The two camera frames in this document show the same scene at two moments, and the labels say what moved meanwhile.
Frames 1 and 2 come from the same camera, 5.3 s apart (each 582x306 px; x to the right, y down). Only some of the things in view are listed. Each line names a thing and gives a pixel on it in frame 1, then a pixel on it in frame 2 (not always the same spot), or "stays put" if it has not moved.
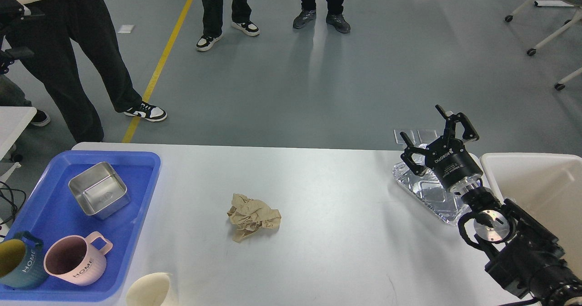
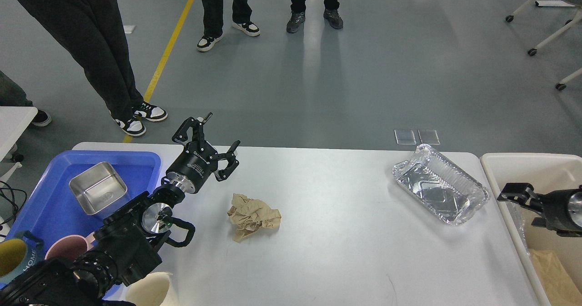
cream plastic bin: (549, 187) stays put
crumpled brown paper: (249, 215) stays put
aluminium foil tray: (430, 191) stays put
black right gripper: (452, 161) -> (553, 206)
